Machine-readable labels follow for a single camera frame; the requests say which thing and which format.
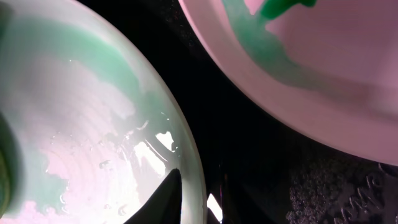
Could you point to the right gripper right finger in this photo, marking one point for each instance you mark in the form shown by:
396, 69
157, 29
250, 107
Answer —
228, 183

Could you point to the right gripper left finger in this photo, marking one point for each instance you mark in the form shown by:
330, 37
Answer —
165, 204

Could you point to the pale green plate front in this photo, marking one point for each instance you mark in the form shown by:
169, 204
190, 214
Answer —
89, 129

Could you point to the green scrubbing sponge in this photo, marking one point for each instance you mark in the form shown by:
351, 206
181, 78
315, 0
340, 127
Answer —
5, 185

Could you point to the round black serving tray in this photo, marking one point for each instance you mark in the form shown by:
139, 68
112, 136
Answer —
300, 180

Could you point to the white plate green stain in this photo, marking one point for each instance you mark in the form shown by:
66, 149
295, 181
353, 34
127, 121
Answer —
326, 68

